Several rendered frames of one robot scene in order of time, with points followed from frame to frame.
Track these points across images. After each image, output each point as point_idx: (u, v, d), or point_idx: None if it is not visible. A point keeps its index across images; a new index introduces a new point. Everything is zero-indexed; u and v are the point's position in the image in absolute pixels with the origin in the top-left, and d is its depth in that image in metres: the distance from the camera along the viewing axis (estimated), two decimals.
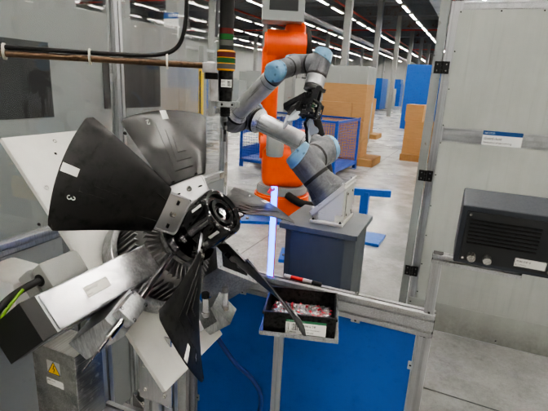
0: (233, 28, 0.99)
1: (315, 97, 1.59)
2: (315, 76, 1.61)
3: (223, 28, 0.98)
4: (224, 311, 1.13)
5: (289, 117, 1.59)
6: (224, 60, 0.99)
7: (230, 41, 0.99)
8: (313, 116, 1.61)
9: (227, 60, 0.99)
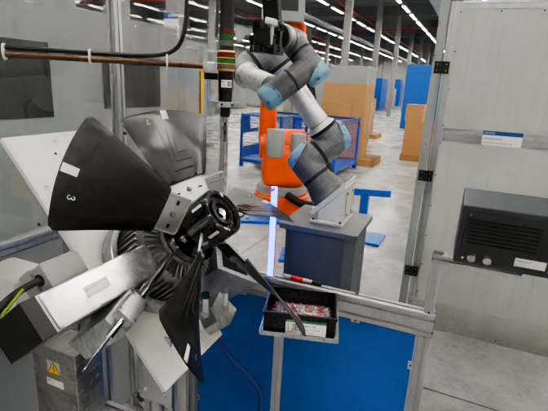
0: (233, 28, 0.99)
1: (276, 52, 1.19)
2: (291, 46, 1.25)
3: (223, 28, 0.98)
4: (224, 311, 1.13)
5: (274, 26, 1.06)
6: (224, 60, 0.99)
7: (230, 41, 0.99)
8: (259, 46, 1.13)
9: (227, 60, 0.99)
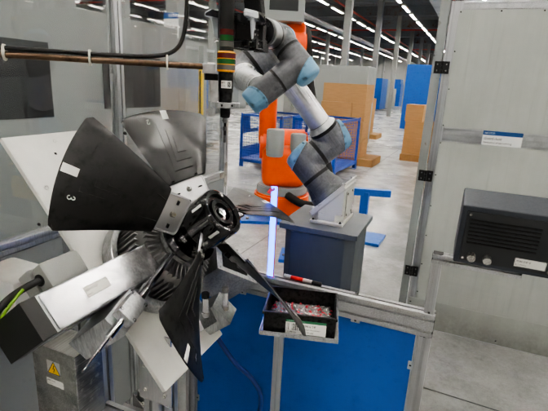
0: (233, 28, 0.99)
1: (260, 49, 1.10)
2: (277, 43, 1.16)
3: (223, 28, 0.98)
4: (224, 311, 1.13)
5: (254, 19, 0.97)
6: (224, 61, 0.99)
7: (230, 41, 0.99)
8: (240, 42, 1.05)
9: (227, 61, 0.99)
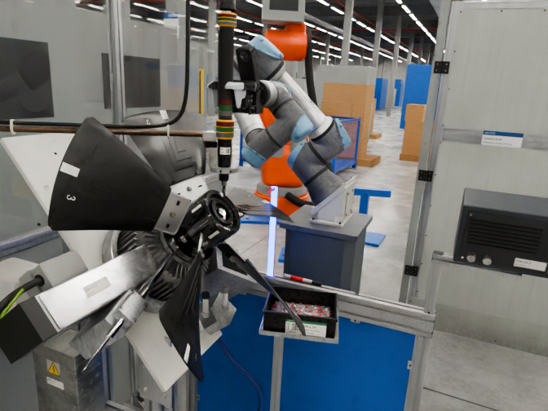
0: (232, 99, 1.03)
1: (254, 112, 1.14)
2: (271, 103, 1.20)
3: (222, 99, 1.02)
4: (224, 311, 1.13)
5: (240, 90, 1.02)
6: (223, 130, 1.03)
7: (228, 111, 1.03)
8: (235, 108, 1.09)
9: (225, 130, 1.03)
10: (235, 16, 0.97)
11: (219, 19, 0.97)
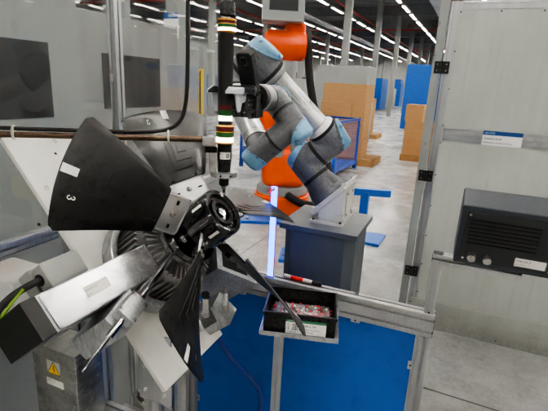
0: (232, 103, 1.03)
1: (254, 116, 1.14)
2: (271, 107, 1.21)
3: (222, 105, 1.02)
4: (224, 311, 1.13)
5: (240, 94, 1.02)
6: (223, 134, 1.04)
7: (228, 117, 1.03)
8: (235, 112, 1.10)
9: (225, 134, 1.04)
10: (235, 22, 0.98)
11: (219, 25, 0.97)
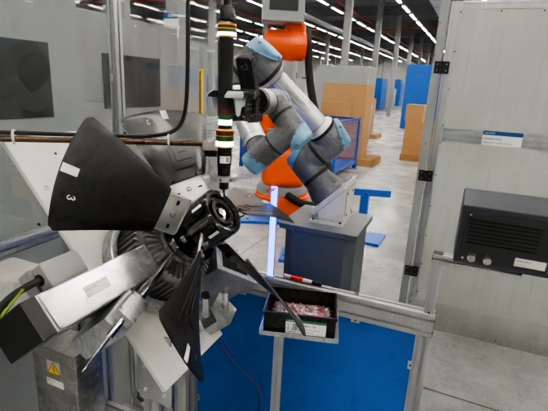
0: (232, 108, 1.04)
1: (254, 120, 1.15)
2: (271, 111, 1.21)
3: (222, 109, 1.03)
4: (224, 311, 1.13)
5: (240, 99, 1.03)
6: (223, 139, 1.04)
7: (228, 121, 1.03)
8: (234, 117, 1.10)
9: (225, 139, 1.04)
10: (235, 27, 0.98)
11: (219, 30, 0.98)
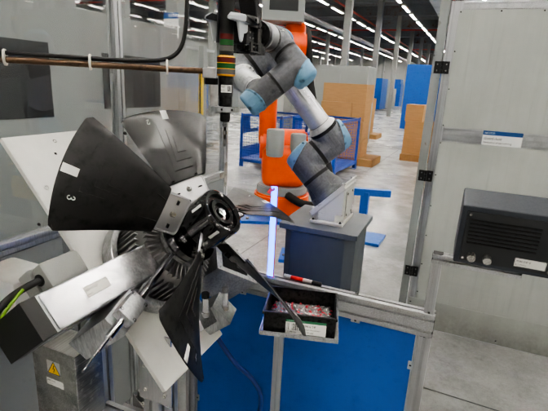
0: (233, 33, 0.99)
1: (256, 51, 1.10)
2: (274, 46, 1.16)
3: (223, 33, 0.98)
4: (224, 311, 1.13)
5: (242, 22, 0.98)
6: (224, 65, 0.99)
7: (230, 46, 0.99)
8: (236, 46, 1.05)
9: (227, 65, 0.99)
10: None
11: None
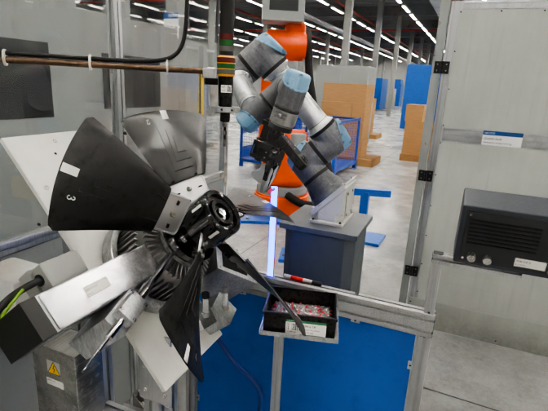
0: (233, 33, 0.99)
1: None
2: (280, 111, 1.26)
3: (223, 33, 0.98)
4: (224, 311, 1.13)
5: None
6: (224, 66, 0.99)
7: (230, 46, 0.99)
8: None
9: (227, 66, 0.99)
10: None
11: None
